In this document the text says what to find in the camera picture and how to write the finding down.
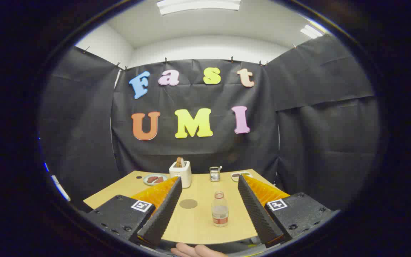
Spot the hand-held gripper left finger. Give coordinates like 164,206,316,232
84,176,183,248

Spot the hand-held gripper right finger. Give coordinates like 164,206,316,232
237,174,341,248

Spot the clear plastic juice bottle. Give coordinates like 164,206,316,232
212,191,229,227

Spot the pale green plate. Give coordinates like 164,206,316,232
143,174,168,186

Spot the wooden table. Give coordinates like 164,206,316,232
83,169,291,245

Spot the white toaster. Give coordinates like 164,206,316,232
169,161,193,188

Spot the small white dish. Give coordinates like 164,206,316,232
231,172,253,182

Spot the black backdrop cloth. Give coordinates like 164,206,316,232
40,34,381,211

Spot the small ceiling light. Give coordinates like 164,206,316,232
300,24,324,39

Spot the long ceiling light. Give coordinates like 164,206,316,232
157,0,241,15

